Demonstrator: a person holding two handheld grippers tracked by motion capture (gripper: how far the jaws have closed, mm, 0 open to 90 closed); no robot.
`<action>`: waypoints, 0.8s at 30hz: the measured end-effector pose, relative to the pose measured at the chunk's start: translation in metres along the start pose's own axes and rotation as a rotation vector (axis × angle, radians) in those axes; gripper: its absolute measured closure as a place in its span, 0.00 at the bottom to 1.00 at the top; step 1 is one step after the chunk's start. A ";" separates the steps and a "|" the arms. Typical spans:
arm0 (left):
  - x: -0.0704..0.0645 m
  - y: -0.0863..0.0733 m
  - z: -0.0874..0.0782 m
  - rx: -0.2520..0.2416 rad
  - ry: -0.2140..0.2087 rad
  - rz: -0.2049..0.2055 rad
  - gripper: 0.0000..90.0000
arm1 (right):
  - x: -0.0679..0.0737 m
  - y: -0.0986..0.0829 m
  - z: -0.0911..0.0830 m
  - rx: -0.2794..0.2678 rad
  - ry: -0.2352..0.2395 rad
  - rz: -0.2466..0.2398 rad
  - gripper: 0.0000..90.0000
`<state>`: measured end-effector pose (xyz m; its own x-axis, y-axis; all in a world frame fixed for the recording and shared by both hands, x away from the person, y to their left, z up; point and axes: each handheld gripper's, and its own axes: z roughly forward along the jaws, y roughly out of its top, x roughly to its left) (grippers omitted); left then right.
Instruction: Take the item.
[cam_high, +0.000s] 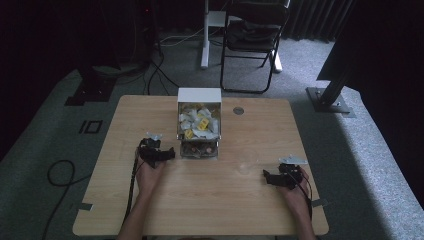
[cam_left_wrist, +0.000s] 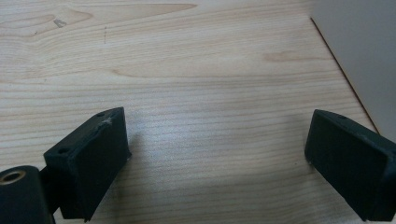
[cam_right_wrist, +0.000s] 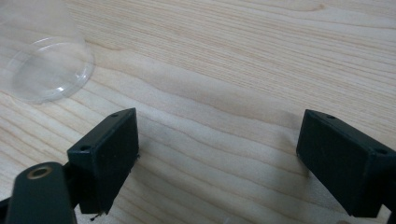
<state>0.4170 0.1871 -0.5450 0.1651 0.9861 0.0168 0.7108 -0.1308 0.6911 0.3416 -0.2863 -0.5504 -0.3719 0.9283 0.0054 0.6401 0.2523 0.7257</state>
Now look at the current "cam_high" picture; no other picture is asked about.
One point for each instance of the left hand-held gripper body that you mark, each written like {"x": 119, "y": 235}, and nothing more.
{"x": 151, "y": 150}

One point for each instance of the metal stand with base plate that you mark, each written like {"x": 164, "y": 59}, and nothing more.
{"x": 331, "y": 96}

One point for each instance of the white two-tier storage box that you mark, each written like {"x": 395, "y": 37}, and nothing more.
{"x": 199, "y": 96}

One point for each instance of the round grey table grommet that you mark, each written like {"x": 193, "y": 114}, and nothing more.
{"x": 238, "y": 110}

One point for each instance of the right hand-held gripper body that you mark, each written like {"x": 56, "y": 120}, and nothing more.
{"x": 289, "y": 176}

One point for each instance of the grey tape strip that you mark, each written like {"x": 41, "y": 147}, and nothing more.
{"x": 320, "y": 202}

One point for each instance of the pile of brown capsules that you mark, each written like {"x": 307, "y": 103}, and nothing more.
{"x": 199, "y": 150}

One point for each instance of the dark curtain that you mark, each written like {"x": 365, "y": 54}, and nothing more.
{"x": 316, "y": 20}

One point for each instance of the person's right hand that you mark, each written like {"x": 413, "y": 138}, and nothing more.
{"x": 298, "y": 195}

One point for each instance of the black stand base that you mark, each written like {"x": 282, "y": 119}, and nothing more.
{"x": 91, "y": 88}

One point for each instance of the white desk leg stand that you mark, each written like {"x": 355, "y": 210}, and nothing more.
{"x": 208, "y": 36}

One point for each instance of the pile of white yellow sachets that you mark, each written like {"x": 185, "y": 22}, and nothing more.
{"x": 199, "y": 123}

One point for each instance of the black folding chair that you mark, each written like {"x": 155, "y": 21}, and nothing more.
{"x": 251, "y": 36}

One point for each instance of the person's left hand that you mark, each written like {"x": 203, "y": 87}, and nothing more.
{"x": 149, "y": 176}

